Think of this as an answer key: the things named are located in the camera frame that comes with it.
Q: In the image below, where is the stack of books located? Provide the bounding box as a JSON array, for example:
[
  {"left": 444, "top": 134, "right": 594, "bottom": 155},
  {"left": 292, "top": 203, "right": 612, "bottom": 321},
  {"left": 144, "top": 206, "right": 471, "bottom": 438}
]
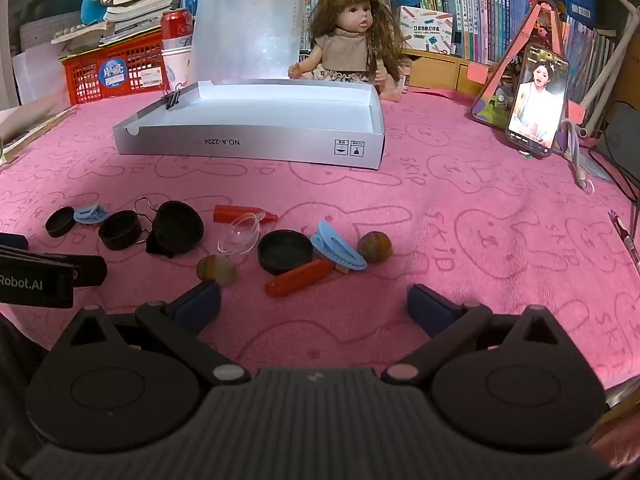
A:
[{"left": 50, "top": 0, "right": 186, "bottom": 53}]

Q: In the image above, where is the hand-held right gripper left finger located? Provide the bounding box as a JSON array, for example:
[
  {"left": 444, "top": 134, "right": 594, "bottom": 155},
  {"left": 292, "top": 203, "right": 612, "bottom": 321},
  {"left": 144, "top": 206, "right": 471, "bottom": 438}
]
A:
[{"left": 47, "top": 280, "right": 252, "bottom": 387}]

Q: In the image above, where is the translucent plastic clipboard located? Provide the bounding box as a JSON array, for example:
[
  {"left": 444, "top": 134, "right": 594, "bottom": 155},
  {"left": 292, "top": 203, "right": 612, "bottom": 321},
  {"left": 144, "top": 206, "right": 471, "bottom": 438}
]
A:
[{"left": 191, "top": 0, "right": 301, "bottom": 86}]

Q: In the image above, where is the blue plastic clip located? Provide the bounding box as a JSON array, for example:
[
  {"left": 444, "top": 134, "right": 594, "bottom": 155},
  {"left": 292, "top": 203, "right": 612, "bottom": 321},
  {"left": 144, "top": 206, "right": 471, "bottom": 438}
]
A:
[
  {"left": 73, "top": 203, "right": 109, "bottom": 226},
  {"left": 310, "top": 220, "right": 368, "bottom": 273}
]

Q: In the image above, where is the white cardboard box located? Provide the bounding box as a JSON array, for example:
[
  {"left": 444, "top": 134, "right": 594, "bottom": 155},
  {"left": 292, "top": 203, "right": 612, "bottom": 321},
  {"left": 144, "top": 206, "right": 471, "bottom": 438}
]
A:
[{"left": 112, "top": 80, "right": 386, "bottom": 171}]

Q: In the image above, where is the small black cap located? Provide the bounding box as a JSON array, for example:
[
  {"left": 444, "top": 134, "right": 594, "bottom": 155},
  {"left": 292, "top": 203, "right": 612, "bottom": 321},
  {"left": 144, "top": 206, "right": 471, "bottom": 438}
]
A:
[{"left": 45, "top": 206, "right": 77, "bottom": 239}]

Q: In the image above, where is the pink cardboard toy house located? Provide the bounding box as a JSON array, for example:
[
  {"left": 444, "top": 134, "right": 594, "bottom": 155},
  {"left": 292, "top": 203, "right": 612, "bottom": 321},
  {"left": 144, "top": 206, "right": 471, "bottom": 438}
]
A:
[{"left": 470, "top": 0, "right": 586, "bottom": 126}]

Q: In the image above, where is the large black binder clip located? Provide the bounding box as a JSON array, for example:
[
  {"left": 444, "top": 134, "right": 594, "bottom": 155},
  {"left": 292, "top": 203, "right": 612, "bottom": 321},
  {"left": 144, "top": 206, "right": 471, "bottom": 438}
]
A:
[{"left": 134, "top": 196, "right": 176, "bottom": 260}]

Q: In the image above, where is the pen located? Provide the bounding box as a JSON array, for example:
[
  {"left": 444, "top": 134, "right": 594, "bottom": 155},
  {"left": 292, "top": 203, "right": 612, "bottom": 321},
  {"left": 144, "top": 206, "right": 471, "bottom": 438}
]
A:
[{"left": 607, "top": 210, "right": 640, "bottom": 266}]

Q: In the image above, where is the white printed carton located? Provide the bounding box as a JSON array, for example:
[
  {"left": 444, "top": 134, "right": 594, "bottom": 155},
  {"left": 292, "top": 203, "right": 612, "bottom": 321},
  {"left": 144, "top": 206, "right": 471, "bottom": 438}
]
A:
[{"left": 398, "top": 5, "right": 453, "bottom": 53}]

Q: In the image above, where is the black cable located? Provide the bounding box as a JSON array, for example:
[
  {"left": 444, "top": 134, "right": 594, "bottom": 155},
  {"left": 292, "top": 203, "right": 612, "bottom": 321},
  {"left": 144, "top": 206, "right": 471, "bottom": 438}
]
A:
[{"left": 587, "top": 102, "right": 640, "bottom": 201}]

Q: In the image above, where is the long-haired doll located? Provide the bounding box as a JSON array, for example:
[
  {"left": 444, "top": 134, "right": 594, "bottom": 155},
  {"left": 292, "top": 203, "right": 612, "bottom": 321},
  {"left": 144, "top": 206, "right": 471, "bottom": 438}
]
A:
[{"left": 289, "top": 0, "right": 411, "bottom": 103}]

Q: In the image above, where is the grey pouch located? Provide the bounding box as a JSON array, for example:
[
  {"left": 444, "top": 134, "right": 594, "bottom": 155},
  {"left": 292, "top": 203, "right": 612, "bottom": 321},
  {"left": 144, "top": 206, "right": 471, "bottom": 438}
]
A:
[{"left": 602, "top": 105, "right": 640, "bottom": 171}]

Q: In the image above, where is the white plastic tube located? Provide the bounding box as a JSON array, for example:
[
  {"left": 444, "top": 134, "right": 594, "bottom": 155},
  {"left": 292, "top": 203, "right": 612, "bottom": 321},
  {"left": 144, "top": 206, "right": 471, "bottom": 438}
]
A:
[{"left": 580, "top": 0, "right": 640, "bottom": 133}]

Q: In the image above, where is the large black cap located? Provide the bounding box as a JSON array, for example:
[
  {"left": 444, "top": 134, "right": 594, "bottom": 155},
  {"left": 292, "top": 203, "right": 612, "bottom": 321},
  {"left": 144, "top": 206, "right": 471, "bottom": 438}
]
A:
[{"left": 152, "top": 201, "right": 205, "bottom": 256}]

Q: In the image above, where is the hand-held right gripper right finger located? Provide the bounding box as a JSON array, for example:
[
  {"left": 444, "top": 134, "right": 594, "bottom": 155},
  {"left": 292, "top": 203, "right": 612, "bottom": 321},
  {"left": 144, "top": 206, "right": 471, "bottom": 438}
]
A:
[{"left": 381, "top": 284, "right": 583, "bottom": 385}]

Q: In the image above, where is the brown walnut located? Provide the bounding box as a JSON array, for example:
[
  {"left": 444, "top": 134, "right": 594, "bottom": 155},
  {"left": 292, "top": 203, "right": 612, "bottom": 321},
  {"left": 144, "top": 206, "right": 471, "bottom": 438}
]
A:
[
  {"left": 357, "top": 231, "right": 393, "bottom": 264},
  {"left": 196, "top": 255, "right": 237, "bottom": 286}
]

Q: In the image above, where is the red plastic basket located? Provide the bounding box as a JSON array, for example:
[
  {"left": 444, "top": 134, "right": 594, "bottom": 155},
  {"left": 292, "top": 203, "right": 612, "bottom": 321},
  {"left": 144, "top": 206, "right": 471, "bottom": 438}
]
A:
[{"left": 60, "top": 27, "right": 168, "bottom": 106}]

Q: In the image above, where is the wooden drawer box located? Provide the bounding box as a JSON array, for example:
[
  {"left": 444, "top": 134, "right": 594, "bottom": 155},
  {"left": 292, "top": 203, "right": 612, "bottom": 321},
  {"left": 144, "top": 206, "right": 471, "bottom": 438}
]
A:
[{"left": 400, "top": 49, "right": 496, "bottom": 96}]

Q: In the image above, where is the orange toy sausage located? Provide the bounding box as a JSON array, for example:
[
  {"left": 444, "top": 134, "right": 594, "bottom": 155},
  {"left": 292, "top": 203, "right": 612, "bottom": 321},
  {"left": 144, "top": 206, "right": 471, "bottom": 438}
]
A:
[{"left": 265, "top": 258, "right": 335, "bottom": 298}]

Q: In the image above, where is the clear plastic dome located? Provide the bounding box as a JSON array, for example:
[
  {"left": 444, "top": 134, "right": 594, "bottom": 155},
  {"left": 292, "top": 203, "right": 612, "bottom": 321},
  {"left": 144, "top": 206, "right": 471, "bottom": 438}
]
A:
[{"left": 217, "top": 211, "right": 266, "bottom": 261}]

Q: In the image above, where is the white cable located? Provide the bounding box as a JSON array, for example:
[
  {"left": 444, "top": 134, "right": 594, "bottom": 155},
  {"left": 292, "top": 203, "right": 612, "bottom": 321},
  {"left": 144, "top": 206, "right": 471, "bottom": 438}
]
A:
[{"left": 557, "top": 119, "right": 596, "bottom": 196}]

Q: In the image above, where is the pink printed blanket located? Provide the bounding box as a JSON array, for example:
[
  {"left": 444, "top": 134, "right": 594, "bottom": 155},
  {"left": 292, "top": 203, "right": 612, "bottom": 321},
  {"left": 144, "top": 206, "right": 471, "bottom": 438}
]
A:
[{"left": 0, "top": 85, "right": 640, "bottom": 396}]

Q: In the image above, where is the red drink can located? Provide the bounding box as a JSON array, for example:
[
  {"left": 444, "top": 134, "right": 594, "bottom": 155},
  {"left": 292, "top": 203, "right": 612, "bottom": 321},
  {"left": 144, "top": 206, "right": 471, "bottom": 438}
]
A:
[{"left": 161, "top": 8, "right": 195, "bottom": 53}]

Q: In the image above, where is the red pointed plastic piece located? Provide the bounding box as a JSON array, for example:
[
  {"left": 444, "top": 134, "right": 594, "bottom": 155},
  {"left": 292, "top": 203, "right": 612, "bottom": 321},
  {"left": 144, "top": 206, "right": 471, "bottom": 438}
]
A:
[{"left": 213, "top": 204, "right": 278, "bottom": 225}]

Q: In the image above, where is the row of upright books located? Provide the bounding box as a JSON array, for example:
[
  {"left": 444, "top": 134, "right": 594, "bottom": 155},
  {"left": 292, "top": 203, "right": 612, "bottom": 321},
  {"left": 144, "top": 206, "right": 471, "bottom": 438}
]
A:
[{"left": 300, "top": 0, "right": 621, "bottom": 106}]

